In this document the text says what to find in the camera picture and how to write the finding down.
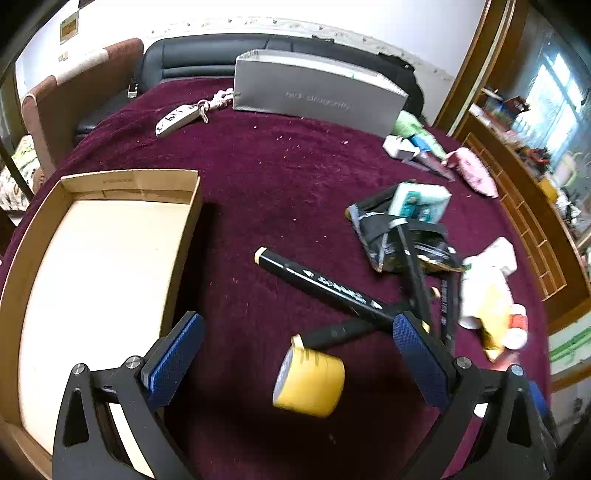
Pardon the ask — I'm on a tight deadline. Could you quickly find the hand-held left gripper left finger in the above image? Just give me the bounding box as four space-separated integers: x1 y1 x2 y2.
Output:
52 311 205 480

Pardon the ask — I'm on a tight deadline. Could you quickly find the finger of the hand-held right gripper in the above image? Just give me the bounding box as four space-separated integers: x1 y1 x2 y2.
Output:
526 381 555 444

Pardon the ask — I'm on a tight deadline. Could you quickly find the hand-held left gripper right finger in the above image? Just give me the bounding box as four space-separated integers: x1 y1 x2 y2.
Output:
392 311 557 480

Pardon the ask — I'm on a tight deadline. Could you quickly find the clear bottle red label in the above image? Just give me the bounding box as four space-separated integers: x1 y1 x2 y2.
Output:
501 304 529 350

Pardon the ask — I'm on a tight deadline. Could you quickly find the black marker grey cap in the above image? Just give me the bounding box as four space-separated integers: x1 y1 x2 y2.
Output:
388 217 437 330

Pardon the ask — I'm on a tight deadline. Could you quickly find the yellow snack packet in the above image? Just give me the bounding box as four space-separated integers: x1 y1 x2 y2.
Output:
475 281 513 363

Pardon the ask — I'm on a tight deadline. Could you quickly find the yellow tape roll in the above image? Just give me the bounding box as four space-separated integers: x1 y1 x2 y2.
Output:
272 335 346 418

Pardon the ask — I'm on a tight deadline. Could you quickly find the black marker cream cap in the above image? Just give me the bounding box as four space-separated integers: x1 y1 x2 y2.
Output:
254 247 402 324

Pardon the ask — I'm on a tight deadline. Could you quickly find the cardboard box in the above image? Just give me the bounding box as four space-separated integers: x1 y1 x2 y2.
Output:
0 169 204 478

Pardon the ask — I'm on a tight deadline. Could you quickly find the black foil packet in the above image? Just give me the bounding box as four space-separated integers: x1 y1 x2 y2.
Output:
345 189 465 274

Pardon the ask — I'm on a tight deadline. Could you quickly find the teal tissue pack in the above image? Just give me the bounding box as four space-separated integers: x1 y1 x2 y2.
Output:
388 181 452 224

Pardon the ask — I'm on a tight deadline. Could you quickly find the wooden shelf cabinet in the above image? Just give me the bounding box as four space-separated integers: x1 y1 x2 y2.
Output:
434 0 591 333

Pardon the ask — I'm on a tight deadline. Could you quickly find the dark purple packet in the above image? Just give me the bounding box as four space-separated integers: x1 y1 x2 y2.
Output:
402 154 455 182

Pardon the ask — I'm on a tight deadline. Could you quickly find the pink cloth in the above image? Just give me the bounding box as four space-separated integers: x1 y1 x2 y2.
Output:
441 148 499 198

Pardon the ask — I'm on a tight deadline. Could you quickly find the maroon tablecloth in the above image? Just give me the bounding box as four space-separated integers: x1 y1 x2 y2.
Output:
0 76 552 480

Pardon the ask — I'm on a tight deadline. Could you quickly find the small white charger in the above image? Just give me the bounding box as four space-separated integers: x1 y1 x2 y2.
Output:
382 135 422 160

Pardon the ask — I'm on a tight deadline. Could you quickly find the teal packet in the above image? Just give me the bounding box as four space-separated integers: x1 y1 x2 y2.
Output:
409 134 446 158

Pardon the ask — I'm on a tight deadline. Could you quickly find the green cloth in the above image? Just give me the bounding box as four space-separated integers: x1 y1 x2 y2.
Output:
392 110 428 139

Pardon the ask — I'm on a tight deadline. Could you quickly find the white car key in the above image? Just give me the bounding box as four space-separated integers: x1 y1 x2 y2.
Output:
154 104 208 138

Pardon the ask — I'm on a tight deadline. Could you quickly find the floral bedding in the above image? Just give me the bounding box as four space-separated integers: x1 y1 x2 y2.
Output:
0 134 38 210

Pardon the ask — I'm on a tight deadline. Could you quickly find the brown armchair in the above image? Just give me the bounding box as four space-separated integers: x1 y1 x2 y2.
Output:
21 38 145 181

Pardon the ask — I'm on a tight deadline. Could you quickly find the grey rectangular box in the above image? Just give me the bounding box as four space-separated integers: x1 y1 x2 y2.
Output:
232 48 409 138

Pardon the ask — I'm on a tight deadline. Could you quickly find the black leather sofa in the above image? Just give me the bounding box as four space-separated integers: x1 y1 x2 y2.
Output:
74 34 426 139

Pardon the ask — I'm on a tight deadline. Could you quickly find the pink keychain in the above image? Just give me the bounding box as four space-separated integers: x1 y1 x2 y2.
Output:
203 89 235 112

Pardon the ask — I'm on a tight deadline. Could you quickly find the yellow wall plaque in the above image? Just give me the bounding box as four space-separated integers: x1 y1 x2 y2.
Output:
59 11 79 44

